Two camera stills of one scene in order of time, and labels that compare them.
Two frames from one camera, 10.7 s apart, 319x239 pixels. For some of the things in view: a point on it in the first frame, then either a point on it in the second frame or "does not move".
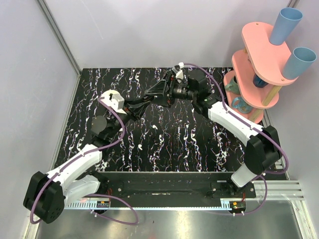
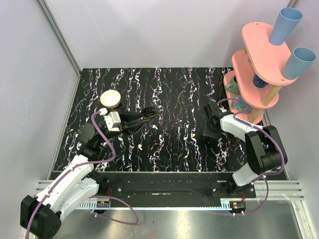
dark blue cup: (258, 82) does not move
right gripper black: (159, 89) → (207, 132)
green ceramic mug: (233, 85) does not move
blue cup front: (300, 58) does not move
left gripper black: (132, 112) → (123, 122)
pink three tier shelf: (259, 70) does not move
